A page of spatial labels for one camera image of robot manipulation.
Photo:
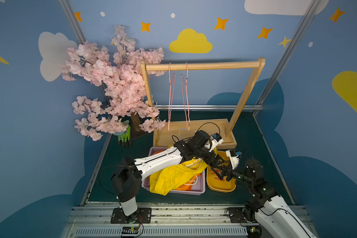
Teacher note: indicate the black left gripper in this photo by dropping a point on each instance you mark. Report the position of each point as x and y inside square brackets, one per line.
[212, 157]

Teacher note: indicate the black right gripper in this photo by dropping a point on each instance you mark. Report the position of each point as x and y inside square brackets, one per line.
[228, 171]

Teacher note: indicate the light orange shorts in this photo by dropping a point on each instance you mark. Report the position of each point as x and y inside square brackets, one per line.
[180, 177]

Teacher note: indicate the yellow shorts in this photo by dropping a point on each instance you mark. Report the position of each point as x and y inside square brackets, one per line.
[186, 178]

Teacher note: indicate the pink wire hanger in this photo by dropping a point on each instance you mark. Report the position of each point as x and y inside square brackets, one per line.
[172, 81]
[184, 92]

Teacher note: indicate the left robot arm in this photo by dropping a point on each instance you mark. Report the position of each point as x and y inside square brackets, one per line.
[129, 175]

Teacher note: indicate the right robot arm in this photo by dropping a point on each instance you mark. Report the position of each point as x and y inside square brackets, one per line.
[267, 209]

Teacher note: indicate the yellow plastic tray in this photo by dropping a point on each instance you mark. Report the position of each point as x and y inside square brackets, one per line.
[214, 183]

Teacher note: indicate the pink plastic basket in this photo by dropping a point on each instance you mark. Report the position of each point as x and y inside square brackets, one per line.
[196, 189]

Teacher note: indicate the wooden clothes rack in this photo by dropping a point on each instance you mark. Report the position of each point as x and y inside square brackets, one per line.
[225, 126]

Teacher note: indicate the green plant decoration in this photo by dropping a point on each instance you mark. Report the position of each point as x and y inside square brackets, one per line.
[125, 138]

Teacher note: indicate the pink cherry blossom tree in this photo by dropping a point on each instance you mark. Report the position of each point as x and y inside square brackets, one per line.
[124, 84]

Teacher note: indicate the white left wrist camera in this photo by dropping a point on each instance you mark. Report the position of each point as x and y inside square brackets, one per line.
[213, 142]

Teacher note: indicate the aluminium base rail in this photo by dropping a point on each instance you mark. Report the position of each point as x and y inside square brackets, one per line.
[98, 214]

